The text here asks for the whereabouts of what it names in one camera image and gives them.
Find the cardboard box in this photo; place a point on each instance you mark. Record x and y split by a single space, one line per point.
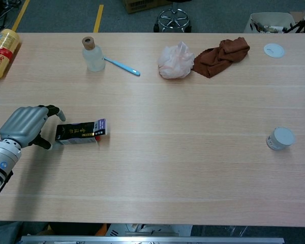
142 6

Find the blue toothbrush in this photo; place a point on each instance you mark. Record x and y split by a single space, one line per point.
124 68

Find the chrome stool base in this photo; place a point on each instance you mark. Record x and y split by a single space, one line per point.
172 20

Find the white lidded jar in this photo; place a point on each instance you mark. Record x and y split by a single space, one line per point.
282 138

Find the aluminium profile rail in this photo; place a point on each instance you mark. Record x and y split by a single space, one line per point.
152 240

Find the crumpled pink plastic bag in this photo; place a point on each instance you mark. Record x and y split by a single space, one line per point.
174 63

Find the black purple small box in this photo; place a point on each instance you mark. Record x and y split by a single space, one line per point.
76 132

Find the white storage bin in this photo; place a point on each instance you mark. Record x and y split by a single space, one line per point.
272 20

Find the white round lid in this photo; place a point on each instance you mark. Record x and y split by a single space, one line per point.
274 50

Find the frosted glass bottle wooden cap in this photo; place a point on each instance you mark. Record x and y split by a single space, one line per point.
94 58

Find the black tripod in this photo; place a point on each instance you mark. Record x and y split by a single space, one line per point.
303 23

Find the yellow plastic bottle red label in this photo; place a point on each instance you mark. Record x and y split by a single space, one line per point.
2 56

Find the brown cloth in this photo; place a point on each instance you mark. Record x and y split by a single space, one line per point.
218 61

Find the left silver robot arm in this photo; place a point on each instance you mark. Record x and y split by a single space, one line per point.
0 160

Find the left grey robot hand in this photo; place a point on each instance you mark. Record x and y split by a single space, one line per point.
23 124

